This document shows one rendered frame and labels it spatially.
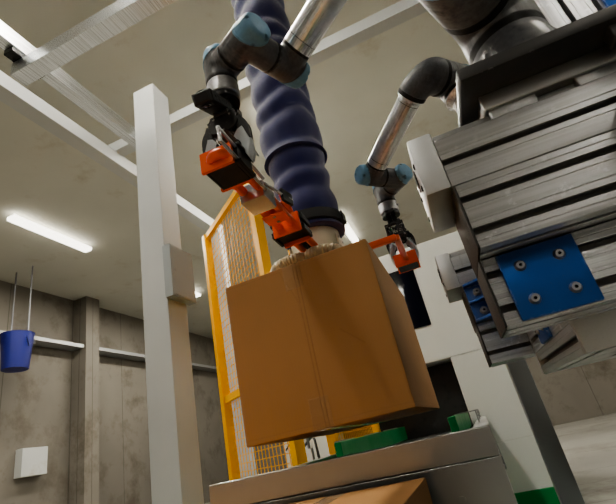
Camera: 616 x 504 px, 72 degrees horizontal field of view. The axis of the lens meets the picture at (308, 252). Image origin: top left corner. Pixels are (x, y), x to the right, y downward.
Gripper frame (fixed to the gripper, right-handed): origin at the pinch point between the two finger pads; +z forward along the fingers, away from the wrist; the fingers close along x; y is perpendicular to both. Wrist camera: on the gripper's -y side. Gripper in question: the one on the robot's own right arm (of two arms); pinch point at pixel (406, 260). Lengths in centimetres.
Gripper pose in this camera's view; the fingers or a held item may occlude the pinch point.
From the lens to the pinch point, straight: 166.0
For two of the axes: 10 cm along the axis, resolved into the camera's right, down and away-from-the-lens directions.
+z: 2.1, 8.9, -4.1
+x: 9.2, -3.2, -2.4
